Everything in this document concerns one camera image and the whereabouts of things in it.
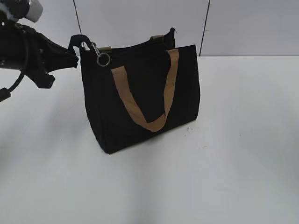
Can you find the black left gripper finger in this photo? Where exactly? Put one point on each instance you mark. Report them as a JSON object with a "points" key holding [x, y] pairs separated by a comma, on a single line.
{"points": [[59, 63], [53, 48]]}

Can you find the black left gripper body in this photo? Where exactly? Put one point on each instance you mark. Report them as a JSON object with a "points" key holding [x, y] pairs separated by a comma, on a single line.
{"points": [[22, 49]]}

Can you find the silver zipper pull with ring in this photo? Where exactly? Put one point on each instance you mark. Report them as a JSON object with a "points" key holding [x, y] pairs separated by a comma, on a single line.
{"points": [[103, 58]]}

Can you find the black bag with tan handles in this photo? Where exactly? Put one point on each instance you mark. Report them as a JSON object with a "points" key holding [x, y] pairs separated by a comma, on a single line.
{"points": [[146, 90]]}

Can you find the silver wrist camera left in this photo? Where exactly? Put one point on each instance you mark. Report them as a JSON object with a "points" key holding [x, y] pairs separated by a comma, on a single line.
{"points": [[31, 10]]}

